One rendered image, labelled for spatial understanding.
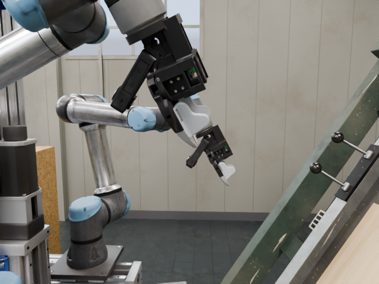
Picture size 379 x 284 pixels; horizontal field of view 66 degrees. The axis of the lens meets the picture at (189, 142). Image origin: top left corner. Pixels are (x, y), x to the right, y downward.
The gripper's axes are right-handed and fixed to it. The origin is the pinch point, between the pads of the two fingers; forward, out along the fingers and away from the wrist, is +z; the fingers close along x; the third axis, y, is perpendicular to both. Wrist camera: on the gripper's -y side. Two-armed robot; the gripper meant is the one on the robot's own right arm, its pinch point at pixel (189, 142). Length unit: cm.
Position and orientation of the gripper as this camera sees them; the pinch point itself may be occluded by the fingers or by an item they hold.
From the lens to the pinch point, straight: 51.5
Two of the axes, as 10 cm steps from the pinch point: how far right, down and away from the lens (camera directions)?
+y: 9.0, -3.2, -2.9
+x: 1.1, -4.6, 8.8
